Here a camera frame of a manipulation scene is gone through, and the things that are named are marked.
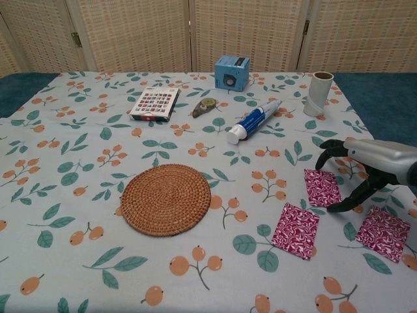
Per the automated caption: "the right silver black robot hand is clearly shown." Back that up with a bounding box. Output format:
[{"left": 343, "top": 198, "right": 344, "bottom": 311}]
[{"left": 315, "top": 138, "right": 417, "bottom": 215}]

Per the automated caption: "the pink patterned cloth piece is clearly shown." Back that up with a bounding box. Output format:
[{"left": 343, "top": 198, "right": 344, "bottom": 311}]
[
  {"left": 354, "top": 205, "right": 411, "bottom": 264},
  {"left": 304, "top": 168, "right": 343, "bottom": 208},
  {"left": 270, "top": 201, "right": 321, "bottom": 261}
]

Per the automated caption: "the white cardboard tube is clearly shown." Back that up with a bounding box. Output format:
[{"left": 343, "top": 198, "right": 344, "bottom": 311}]
[{"left": 303, "top": 71, "right": 334, "bottom": 117}]

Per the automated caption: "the blue white toothpaste tube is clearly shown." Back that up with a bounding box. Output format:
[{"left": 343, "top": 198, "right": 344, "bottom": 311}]
[{"left": 227, "top": 99, "right": 283, "bottom": 145}]

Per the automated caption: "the light blue cardboard box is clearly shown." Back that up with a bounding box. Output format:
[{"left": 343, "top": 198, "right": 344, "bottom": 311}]
[{"left": 214, "top": 55, "right": 251, "bottom": 93}]

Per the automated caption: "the correction tape dispenser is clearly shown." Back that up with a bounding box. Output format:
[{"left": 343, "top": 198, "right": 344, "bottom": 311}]
[{"left": 192, "top": 97, "right": 218, "bottom": 118}]

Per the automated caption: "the round woven rattan coaster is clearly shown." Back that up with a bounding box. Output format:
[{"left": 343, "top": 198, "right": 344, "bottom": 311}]
[{"left": 121, "top": 164, "right": 212, "bottom": 236}]

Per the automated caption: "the flat box with colourful grid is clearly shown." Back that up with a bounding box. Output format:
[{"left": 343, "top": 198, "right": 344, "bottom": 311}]
[{"left": 128, "top": 86, "right": 181, "bottom": 123}]

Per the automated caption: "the woven bamboo folding screen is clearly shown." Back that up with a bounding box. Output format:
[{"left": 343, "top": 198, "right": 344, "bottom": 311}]
[{"left": 0, "top": 0, "right": 417, "bottom": 79}]

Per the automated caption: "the floral print tablecloth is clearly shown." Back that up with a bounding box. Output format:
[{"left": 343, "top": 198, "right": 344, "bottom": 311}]
[{"left": 0, "top": 70, "right": 417, "bottom": 313}]

